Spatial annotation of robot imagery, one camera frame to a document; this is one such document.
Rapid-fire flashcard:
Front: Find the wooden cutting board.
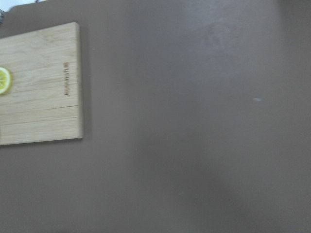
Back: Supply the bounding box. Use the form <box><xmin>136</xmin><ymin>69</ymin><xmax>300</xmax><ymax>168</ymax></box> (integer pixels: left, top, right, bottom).
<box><xmin>0</xmin><ymin>22</ymin><xmax>83</xmax><ymax>145</ymax></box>

